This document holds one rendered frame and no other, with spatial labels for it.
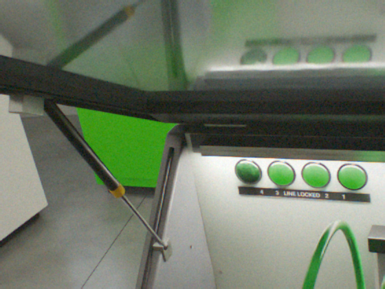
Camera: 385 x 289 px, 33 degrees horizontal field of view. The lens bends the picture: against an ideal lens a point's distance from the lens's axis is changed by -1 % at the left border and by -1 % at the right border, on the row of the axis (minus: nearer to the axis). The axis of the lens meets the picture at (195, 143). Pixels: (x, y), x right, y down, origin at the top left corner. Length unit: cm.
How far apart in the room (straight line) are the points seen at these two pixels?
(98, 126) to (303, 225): 288
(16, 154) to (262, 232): 286
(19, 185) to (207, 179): 286
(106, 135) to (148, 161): 30
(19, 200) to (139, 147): 77
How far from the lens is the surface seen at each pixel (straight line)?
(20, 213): 402
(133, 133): 384
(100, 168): 95
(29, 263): 377
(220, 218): 122
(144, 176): 396
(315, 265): 82
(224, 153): 110
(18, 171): 397
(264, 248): 122
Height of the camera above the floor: 191
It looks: 24 degrees down
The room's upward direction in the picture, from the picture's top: 11 degrees counter-clockwise
